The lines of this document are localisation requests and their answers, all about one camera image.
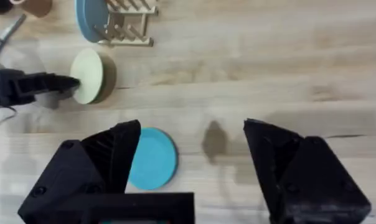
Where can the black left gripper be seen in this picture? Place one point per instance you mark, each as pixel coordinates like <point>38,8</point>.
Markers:
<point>6,88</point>

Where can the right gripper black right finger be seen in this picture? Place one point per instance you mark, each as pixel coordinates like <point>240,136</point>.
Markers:
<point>306,180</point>

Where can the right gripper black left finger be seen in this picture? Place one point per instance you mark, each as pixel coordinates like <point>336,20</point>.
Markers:
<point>82,168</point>

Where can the pale green plate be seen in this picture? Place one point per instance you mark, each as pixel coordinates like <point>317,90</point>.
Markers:
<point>88,76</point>

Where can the wooden peg rack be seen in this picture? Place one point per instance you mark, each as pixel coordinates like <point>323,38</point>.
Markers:
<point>130,26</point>

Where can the grey metal tool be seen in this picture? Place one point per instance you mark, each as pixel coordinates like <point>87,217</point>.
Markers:
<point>6,35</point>

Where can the cyan plate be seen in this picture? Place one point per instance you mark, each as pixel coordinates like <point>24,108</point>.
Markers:
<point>153,158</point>

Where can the blue-grey plate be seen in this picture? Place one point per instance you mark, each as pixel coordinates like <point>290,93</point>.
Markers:
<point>90,18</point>

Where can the brown round object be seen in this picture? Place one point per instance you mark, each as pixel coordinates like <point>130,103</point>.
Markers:
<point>37,7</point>

